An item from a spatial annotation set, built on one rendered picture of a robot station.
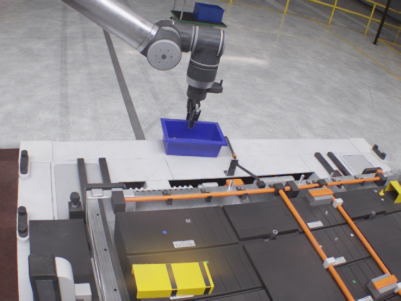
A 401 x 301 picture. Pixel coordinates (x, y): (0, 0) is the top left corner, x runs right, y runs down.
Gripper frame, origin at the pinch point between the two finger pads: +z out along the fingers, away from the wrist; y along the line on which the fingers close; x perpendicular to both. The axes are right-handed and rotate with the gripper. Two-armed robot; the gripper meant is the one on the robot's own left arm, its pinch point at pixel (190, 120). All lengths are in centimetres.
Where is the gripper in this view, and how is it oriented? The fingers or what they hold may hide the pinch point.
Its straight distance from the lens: 154.3
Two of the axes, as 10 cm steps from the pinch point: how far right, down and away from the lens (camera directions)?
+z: -2.1, 8.1, 5.5
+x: 9.6, 0.6, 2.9
